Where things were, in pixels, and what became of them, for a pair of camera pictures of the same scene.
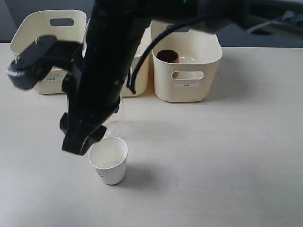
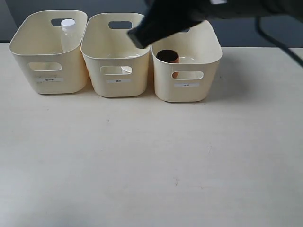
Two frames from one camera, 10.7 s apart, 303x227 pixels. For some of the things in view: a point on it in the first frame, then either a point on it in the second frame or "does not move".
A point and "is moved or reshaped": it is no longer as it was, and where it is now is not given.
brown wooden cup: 170,56 does not move
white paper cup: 108,156 is moved or reshaped
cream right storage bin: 185,62 does not move
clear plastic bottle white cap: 116,127 → 67,28
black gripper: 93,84 → 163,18
